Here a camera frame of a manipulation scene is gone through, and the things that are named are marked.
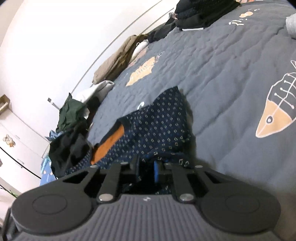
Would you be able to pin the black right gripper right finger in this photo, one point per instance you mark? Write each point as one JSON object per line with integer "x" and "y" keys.
{"x": 226, "y": 203}

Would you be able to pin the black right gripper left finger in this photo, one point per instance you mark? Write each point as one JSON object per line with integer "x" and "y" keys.
{"x": 64, "y": 204}

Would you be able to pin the navy patterned garment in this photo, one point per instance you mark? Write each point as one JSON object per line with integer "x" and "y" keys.
{"x": 155, "y": 133}

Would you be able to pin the stack of black folded clothes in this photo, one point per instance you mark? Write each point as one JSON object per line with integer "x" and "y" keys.
{"x": 202, "y": 14}

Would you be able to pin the blue patterned pillow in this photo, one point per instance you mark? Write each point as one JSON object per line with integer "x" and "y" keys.
{"x": 47, "y": 175}

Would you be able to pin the black garment pile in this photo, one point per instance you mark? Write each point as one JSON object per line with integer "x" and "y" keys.
{"x": 67, "y": 150}

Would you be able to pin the white wardrobe with stickers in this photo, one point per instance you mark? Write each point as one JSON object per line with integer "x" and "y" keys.
{"x": 23, "y": 144}

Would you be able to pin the dark green garment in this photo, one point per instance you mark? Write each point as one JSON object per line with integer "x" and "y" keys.
{"x": 70, "y": 114}

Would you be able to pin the light grey garment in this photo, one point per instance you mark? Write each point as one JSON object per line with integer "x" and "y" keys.
{"x": 99, "y": 91}

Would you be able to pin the grey quilted fish-print blanket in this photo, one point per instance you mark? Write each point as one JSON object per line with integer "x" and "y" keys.
{"x": 226, "y": 72}

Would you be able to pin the olive brown garment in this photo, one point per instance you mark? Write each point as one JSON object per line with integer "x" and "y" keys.
{"x": 112, "y": 67}

